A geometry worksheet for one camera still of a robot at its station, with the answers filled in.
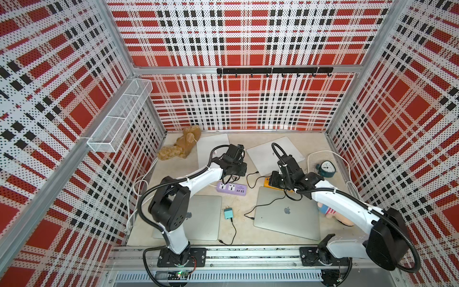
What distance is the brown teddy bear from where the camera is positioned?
977 millimetres

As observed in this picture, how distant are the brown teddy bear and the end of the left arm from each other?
1.24 ft

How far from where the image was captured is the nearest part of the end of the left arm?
2.20 ft

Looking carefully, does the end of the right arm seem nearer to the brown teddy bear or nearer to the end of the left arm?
the end of the left arm

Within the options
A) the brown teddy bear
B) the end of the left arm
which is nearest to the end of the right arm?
the end of the left arm
